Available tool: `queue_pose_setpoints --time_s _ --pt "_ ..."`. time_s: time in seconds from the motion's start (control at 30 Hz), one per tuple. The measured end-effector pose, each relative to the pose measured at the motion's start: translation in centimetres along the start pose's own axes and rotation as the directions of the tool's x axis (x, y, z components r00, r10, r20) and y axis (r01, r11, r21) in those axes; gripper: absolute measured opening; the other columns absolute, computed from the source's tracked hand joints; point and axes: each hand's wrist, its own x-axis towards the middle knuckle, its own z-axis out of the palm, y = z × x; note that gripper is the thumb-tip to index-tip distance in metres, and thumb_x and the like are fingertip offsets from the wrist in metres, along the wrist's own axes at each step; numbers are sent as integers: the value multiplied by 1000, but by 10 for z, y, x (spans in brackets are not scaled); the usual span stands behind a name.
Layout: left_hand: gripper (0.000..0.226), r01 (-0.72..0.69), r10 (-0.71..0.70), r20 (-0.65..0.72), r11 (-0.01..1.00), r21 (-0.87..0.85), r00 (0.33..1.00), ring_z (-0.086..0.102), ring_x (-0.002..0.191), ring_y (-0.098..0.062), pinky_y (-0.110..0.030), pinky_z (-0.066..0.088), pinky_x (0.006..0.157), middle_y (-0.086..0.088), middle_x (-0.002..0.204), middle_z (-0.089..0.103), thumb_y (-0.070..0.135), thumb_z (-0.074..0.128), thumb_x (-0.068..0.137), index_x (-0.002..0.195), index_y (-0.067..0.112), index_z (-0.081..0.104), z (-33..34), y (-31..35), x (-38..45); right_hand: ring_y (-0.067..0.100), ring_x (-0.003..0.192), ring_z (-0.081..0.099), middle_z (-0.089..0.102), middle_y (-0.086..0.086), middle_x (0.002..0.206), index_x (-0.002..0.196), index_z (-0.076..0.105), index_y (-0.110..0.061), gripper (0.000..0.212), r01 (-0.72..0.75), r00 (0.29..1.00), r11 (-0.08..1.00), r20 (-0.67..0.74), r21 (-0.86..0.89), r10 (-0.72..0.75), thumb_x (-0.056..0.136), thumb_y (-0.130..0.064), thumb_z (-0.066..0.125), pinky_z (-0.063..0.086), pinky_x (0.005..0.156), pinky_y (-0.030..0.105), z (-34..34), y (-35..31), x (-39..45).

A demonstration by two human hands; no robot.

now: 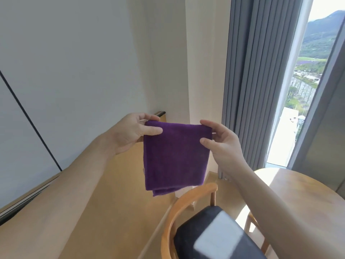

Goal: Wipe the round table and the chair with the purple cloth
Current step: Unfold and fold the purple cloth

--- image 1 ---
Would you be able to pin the person's left hand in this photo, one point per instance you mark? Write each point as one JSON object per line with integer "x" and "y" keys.
{"x": 129, "y": 134}

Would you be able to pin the person's right hand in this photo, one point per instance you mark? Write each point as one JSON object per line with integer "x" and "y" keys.
{"x": 226, "y": 148}

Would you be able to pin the purple microfibre cloth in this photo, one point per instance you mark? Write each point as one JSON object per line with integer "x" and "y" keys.
{"x": 175, "y": 156}

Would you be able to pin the wooden chair with black seat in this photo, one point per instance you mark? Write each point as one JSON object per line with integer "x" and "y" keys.
{"x": 215, "y": 234}

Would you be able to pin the person's right forearm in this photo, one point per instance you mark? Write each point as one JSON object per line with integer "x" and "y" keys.
{"x": 285, "y": 221}

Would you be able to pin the person's left forearm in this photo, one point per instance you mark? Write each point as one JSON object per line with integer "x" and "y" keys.
{"x": 54, "y": 205}

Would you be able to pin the grey pleated curtain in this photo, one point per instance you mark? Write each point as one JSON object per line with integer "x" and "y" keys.
{"x": 258, "y": 78}

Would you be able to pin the round wooden table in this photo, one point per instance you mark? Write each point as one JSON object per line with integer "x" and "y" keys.
{"x": 304, "y": 196}

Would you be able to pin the large glass window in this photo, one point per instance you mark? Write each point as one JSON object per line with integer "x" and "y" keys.
{"x": 310, "y": 78}

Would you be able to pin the dark metal wall rail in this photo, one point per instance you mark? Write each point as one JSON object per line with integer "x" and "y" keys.
{"x": 27, "y": 196}

